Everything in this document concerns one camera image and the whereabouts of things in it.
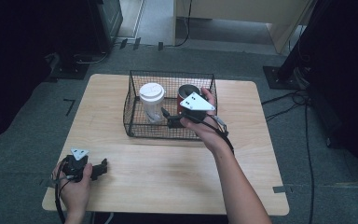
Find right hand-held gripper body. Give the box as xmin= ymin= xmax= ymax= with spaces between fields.
xmin=179 ymin=91 xmax=216 ymax=124

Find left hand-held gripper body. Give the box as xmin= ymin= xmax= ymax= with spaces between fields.
xmin=61 ymin=147 xmax=91 ymax=183

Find red metal cup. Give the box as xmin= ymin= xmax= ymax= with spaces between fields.
xmin=176 ymin=83 xmax=202 ymax=116

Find clear cup with white lid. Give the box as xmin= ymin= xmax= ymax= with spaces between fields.
xmin=138 ymin=82 xmax=167 ymax=125

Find black wire mesh basket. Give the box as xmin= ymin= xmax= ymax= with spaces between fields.
xmin=122 ymin=69 xmax=219 ymax=141

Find person's left hand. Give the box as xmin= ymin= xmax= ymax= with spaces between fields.
xmin=51 ymin=162 xmax=93 ymax=216

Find person's right hand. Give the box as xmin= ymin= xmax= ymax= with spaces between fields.
xmin=180 ymin=87 xmax=233 ymax=155

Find beige cabinet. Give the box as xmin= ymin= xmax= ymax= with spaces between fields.
xmin=172 ymin=0 xmax=319 ymax=54

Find black cabinet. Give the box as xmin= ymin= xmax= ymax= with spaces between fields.
xmin=87 ymin=0 xmax=124 ymax=54

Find left hand-held gripper cable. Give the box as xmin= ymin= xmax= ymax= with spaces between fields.
xmin=49 ymin=158 xmax=73 ymax=224

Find hand-held gripper cable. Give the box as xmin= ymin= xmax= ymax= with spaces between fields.
xmin=199 ymin=114 xmax=235 ymax=157
xmin=49 ymin=158 xmax=73 ymax=224

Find right hand-held gripper cable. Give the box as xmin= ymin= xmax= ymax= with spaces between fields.
xmin=199 ymin=114 xmax=235 ymax=157

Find black hanging cable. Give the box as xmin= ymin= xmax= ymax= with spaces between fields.
xmin=172 ymin=0 xmax=194 ymax=49

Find looped black floor cables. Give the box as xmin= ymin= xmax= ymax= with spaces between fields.
xmin=260 ymin=89 xmax=311 ymax=123

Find black stand base plate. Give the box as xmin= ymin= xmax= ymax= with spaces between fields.
xmin=262 ymin=65 xmax=311 ymax=91
xmin=45 ymin=51 xmax=90 ymax=82

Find curved grey floor cable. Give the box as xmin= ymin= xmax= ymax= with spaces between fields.
xmin=74 ymin=50 xmax=110 ymax=65

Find long black floor cable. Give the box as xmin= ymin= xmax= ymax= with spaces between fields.
xmin=303 ymin=98 xmax=316 ymax=224

